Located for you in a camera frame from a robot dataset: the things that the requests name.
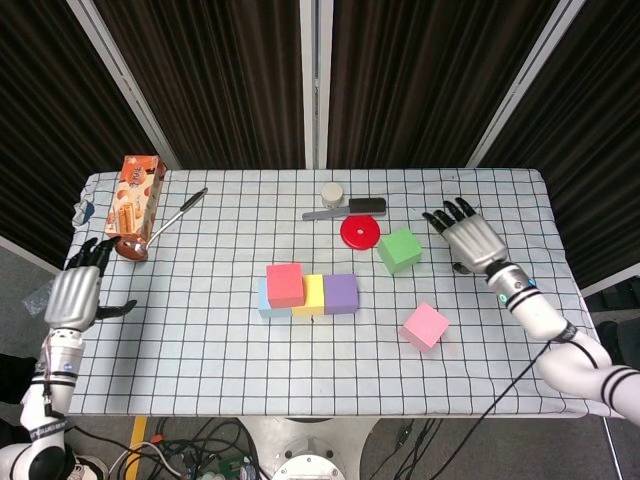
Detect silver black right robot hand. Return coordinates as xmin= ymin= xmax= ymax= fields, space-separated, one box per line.
xmin=422 ymin=196 xmax=510 ymax=277

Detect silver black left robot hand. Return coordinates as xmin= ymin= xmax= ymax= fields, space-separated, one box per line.
xmin=43 ymin=236 xmax=138 ymax=332

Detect green foam cube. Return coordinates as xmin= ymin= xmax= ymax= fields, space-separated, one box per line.
xmin=376 ymin=227 xmax=424 ymax=276

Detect purple foam cube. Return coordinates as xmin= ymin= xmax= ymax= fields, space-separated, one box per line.
xmin=323 ymin=273 xmax=360 ymax=316

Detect yellow foam cube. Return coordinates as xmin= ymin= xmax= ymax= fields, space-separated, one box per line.
xmin=291 ymin=273 xmax=327 ymax=318

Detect red foam cube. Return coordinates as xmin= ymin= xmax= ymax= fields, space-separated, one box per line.
xmin=265 ymin=262 xmax=306 ymax=309

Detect light blue foam cube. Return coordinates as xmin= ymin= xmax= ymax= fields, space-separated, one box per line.
xmin=257 ymin=277 xmax=294 ymax=319

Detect clear plastic bag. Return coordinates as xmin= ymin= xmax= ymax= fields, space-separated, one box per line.
xmin=23 ymin=279 xmax=55 ymax=316

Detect pink foam cube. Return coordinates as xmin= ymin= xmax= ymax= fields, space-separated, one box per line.
xmin=399 ymin=300 xmax=450 ymax=353

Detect red round plastic lid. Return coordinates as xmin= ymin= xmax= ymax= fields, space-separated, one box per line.
xmin=339 ymin=215 xmax=382 ymax=251

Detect grey brush black bristles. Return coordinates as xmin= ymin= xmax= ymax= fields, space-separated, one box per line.
xmin=301 ymin=197 xmax=388 ymax=222

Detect orange biscuit snack box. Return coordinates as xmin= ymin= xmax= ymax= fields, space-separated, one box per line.
xmin=103 ymin=154 xmax=168 ymax=244

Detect small white lidded jar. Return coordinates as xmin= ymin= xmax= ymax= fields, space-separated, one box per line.
xmin=320 ymin=182 xmax=346 ymax=211

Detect dark corrugated partition panel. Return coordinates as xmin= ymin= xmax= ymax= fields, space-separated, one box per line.
xmin=479 ymin=0 xmax=640 ymax=289
xmin=327 ymin=0 xmax=559 ymax=169
xmin=0 ymin=0 xmax=166 ymax=266
xmin=94 ymin=0 xmax=306 ymax=169

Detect white shoe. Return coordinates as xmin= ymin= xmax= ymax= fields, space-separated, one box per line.
xmin=72 ymin=459 xmax=106 ymax=480

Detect white black checkered tablecloth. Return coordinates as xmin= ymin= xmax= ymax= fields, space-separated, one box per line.
xmin=64 ymin=167 xmax=601 ymax=419

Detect green power strip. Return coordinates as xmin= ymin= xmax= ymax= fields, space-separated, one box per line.
xmin=214 ymin=457 xmax=251 ymax=479

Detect steel ladle black handle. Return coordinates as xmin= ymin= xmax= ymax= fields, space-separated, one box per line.
xmin=114 ymin=187 xmax=209 ymax=263

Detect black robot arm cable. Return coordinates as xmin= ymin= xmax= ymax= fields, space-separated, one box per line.
xmin=467 ymin=324 xmax=601 ymax=454

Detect white partition frame post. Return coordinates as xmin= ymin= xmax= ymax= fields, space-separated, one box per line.
xmin=466 ymin=0 xmax=587 ymax=169
xmin=298 ymin=0 xmax=335 ymax=170
xmin=67 ymin=0 xmax=181 ymax=170

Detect white floor cable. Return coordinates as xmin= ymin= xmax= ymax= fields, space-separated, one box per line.
xmin=107 ymin=442 xmax=189 ymax=480

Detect black floor cable bundle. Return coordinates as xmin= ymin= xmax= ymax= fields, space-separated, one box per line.
xmin=149 ymin=417 xmax=261 ymax=480
xmin=379 ymin=417 xmax=444 ymax=480

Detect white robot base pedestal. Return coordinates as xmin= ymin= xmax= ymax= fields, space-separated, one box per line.
xmin=234 ymin=415 xmax=381 ymax=480

